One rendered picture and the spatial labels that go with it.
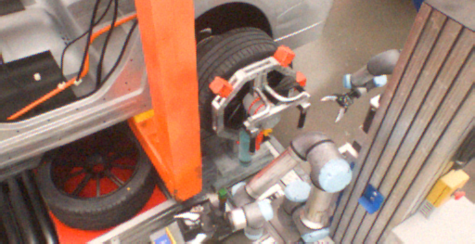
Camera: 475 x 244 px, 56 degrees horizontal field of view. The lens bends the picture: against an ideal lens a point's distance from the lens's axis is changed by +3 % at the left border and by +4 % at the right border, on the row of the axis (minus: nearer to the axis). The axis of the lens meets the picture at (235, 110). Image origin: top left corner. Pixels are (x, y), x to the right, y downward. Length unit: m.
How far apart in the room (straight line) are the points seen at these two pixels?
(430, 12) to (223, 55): 1.30
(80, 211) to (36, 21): 1.23
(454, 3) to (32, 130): 1.96
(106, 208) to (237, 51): 1.12
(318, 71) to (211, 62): 1.85
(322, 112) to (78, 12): 2.01
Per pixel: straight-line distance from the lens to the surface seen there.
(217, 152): 3.05
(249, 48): 2.34
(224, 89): 2.23
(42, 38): 3.07
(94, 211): 2.59
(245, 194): 1.77
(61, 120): 2.46
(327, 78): 4.00
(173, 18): 1.59
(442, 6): 1.28
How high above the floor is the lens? 2.68
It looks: 48 degrees down
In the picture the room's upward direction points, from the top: 3 degrees clockwise
